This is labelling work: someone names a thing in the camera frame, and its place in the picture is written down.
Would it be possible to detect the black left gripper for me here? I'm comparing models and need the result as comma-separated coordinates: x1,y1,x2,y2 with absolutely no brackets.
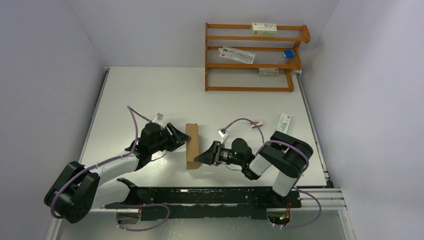
150,122,191,154

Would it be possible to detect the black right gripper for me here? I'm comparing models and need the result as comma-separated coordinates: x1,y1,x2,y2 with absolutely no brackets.
195,141,244,167

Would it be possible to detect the brown cardboard box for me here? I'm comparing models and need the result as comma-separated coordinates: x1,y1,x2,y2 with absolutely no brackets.
185,123,201,170

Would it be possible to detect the orange wooden shelf rack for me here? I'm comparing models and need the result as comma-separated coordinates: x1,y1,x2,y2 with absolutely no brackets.
204,23,311,92

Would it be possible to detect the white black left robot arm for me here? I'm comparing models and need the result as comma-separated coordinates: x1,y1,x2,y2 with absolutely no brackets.
43,122,191,224

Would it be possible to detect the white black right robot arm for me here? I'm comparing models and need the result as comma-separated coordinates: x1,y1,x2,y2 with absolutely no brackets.
194,131,314,207

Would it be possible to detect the white flat box bottom shelf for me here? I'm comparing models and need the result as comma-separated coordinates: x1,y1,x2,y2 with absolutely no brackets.
258,68,279,77

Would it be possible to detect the white green box top shelf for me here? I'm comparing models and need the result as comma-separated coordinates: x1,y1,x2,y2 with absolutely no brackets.
250,22,278,37

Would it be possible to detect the clear plastic packet on shelf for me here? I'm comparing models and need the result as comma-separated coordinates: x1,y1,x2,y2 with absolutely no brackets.
218,46,256,64

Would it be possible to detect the blue small object on shelf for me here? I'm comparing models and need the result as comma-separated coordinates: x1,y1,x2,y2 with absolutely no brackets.
283,49,296,59

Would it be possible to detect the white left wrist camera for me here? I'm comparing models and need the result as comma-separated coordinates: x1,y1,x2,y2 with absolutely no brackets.
151,113,164,128

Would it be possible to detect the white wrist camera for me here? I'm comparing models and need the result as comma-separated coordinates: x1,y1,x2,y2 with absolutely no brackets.
217,128,228,145
151,113,164,128

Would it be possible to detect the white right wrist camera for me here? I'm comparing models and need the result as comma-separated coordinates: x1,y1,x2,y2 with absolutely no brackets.
217,128,228,145

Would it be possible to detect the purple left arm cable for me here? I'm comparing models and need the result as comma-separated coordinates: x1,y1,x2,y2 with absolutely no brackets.
49,105,171,232

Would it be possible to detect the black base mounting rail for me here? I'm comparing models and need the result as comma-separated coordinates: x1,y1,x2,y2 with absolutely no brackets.
105,178,302,221

